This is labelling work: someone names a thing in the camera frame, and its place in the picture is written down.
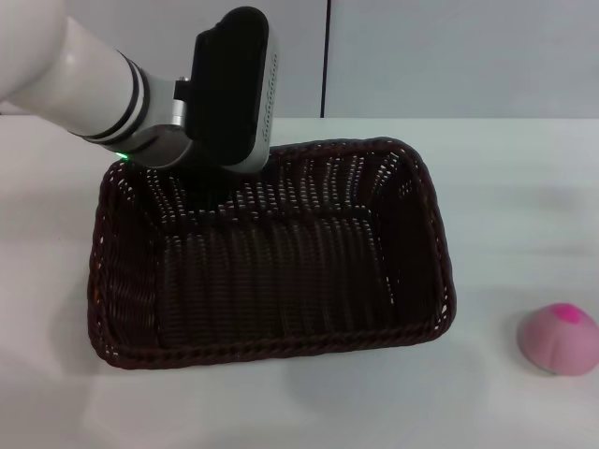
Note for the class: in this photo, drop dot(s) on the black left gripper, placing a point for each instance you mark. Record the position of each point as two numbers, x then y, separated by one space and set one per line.
206 184

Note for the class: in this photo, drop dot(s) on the dark brown woven basket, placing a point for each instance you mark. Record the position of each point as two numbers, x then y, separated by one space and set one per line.
281 280

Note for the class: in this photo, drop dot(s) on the pink toy peach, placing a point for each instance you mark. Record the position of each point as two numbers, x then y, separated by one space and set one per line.
561 343

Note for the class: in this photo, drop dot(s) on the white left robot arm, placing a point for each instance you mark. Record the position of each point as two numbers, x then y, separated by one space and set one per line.
84 84

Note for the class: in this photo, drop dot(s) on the black and white wrist camera box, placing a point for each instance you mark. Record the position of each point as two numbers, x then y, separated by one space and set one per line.
229 89

